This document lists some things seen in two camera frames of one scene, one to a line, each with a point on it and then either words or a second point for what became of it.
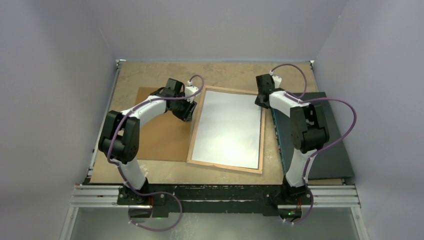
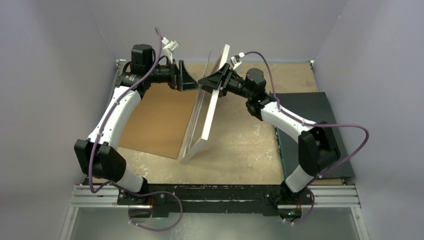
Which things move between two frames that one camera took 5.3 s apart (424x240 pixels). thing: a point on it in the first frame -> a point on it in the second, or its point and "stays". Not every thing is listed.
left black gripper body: [182, 109] -> [166, 74]
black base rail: [218, 198] stays
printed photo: [229, 131] -> [197, 114]
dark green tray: [331, 161] stays
